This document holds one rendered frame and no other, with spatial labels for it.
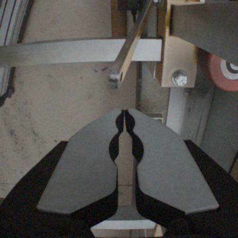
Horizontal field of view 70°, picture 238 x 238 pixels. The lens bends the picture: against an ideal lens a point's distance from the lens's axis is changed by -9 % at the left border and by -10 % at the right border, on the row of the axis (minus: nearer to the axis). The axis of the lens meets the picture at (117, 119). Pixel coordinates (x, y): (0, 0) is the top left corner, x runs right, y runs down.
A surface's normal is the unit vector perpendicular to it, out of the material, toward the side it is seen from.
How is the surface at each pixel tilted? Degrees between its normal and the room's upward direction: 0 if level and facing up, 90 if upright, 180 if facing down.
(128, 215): 90
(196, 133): 0
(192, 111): 0
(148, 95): 0
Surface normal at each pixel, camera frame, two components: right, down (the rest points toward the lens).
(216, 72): -0.01, 0.51
